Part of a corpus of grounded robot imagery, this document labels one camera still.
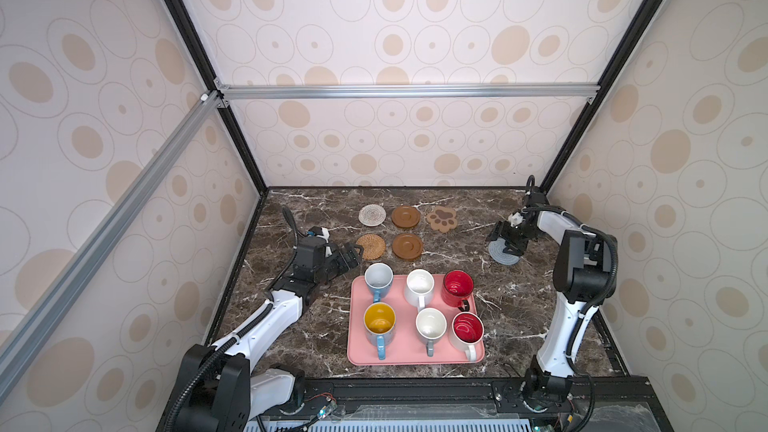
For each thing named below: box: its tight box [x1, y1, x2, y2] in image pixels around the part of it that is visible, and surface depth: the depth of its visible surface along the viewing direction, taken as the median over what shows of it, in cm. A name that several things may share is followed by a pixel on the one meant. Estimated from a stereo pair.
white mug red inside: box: [450, 311, 485, 363], surface depth 79 cm
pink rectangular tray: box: [347, 274, 485, 366], surface depth 84 cm
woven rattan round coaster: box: [356, 233, 386, 260], surface depth 105 cm
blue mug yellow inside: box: [363, 302, 397, 361], surface depth 79 cm
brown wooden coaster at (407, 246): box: [392, 233, 423, 260], surface depth 105 cm
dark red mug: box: [441, 269, 475, 312], surface depth 88 cm
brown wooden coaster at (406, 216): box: [391, 205, 421, 228], surface depth 112 cm
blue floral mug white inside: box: [364, 262, 394, 303], surface depth 87 cm
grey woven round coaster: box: [488, 237, 520, 265], surface depth 102 cm
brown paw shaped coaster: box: [426, 206, 458, 233], surface depth 111 cm
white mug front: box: [415, 307, 448, 357], surface depth 79 cm
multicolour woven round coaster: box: [358, 204, 387, 227], surface depth 115 cm
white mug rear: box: [404, 268, 435, 311], surface depth 86 cm
